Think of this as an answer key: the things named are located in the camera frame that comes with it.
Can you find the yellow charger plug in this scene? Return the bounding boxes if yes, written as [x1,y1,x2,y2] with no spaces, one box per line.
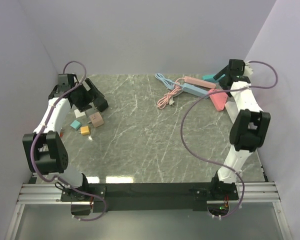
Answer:
[79,125,91,136]

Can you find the teal power strip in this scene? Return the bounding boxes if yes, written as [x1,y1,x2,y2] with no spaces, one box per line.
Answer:
[202,74,218,83]

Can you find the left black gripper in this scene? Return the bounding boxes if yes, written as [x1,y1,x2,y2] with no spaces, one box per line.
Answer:
[72,78,105,112]

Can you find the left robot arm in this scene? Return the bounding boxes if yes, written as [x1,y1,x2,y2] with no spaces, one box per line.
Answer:
[22,73,109,201]

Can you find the black cube plug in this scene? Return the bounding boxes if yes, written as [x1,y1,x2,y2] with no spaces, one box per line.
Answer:
[93,97,109,112]

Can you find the white charger plug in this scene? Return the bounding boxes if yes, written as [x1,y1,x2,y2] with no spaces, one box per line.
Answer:
[74,109,87,119]

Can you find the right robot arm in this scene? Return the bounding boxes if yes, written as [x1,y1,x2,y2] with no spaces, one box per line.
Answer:
[213,59,271,184]

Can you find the light blue power strip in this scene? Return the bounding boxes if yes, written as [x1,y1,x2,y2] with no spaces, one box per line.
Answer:
[154,73,208,97]

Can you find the peach cartoon charger plug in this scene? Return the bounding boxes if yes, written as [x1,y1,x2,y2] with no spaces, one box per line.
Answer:
[88,112,104,128]

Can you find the white triangular power strip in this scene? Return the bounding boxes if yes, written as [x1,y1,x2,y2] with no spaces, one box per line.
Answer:
[225,101,239,124]

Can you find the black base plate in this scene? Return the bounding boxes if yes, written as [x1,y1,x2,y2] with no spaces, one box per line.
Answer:
[60,182,239,216]

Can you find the teal charger plug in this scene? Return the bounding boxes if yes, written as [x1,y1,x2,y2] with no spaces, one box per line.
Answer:
[70,120,82,131]

